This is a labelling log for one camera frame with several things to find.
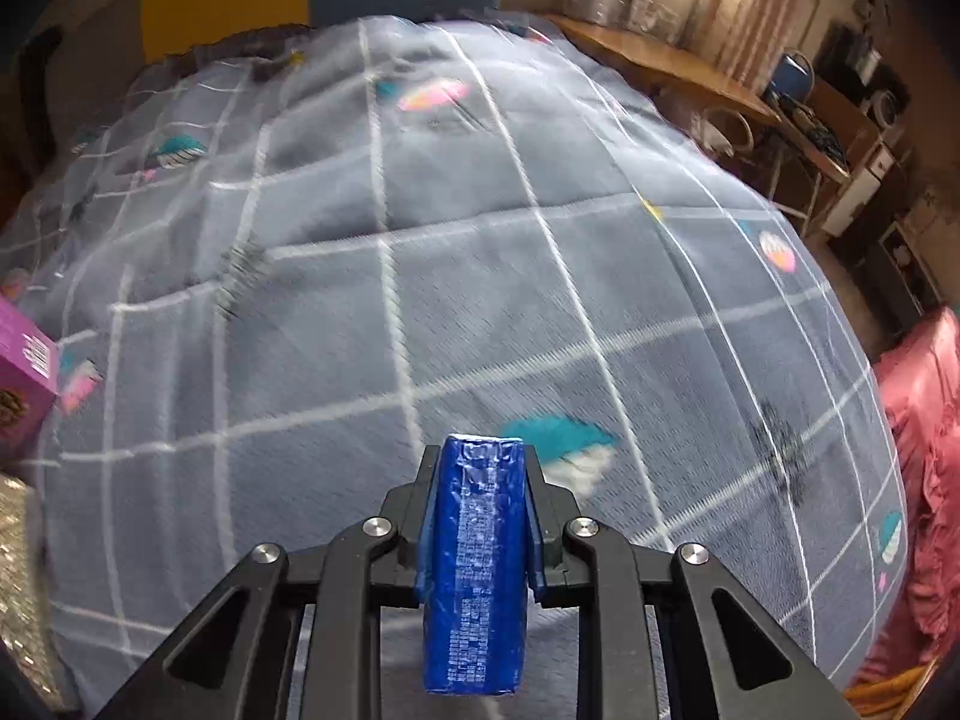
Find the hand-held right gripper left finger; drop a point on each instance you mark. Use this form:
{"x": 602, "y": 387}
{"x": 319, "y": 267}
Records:
{"x": 337, "y": 577}

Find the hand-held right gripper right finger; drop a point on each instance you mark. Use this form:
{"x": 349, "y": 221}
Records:
{"x": 622, "y": 577}

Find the blue tissue packet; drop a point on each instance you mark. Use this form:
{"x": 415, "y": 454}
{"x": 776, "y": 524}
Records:
{"x": 472, "y": 577}

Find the yellow cloth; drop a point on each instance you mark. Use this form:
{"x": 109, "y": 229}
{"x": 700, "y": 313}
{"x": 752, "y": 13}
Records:
{"x": 892, "y": 694}

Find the ornate gold tissue box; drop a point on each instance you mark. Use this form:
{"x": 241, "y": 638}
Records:
{"x": 22, "y": 577}

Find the pink ruffled bedding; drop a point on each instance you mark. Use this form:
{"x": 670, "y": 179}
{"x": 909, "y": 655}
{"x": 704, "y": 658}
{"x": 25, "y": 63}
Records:
{"x": 922, "y": 427}

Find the purple cardboard box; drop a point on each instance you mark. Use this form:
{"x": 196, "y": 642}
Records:
{"x": 26, "y": 375}

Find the white small cabinet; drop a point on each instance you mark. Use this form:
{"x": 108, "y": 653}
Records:
{"x": 862, "y": 191}

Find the white round basket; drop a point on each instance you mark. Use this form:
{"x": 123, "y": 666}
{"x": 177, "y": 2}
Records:
{"x": 724, "y": 131}

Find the wooden desk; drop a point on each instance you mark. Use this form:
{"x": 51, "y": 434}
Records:
{"x": 675, "y": 60}

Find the blue chair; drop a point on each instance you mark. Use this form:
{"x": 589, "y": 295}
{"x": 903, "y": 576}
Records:
{"x": 791, "y": 75}

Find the clear jars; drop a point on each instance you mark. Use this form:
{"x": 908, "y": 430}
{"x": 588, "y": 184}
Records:
{"x": 652, "y": 11}

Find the pink striped curtain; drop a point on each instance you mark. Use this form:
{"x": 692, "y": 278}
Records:
{"x": 757, "y": 7}

